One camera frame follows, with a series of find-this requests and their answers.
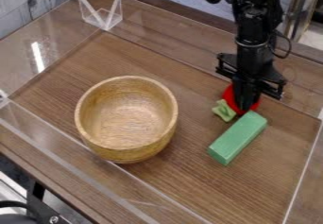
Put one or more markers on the red knitted strawberry fruit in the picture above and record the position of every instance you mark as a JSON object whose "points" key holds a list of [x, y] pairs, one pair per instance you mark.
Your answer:
{"points": [[226, 109]]}

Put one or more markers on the metal table leg background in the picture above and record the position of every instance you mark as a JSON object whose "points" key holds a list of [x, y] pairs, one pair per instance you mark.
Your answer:
{"points": [[297, 18]]}

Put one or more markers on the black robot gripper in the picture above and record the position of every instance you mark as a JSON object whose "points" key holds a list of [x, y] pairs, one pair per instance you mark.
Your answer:
{"points": [[249, 69]]}

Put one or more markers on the green rectangular block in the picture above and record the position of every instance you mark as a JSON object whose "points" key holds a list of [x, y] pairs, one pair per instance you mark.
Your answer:
{"points": [[238, 135]]}

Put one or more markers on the round wooden bowl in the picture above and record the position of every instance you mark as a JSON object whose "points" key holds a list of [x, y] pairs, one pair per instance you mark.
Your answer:
{"points": [[125, 118]]}

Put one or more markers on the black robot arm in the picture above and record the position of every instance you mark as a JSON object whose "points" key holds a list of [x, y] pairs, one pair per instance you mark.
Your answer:
{"points": [[256, 18]]}

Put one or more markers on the clear acrylic corner bracket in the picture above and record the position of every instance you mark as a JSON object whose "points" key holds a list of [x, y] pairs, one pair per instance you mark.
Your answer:
{"points": [[101, 18]]}

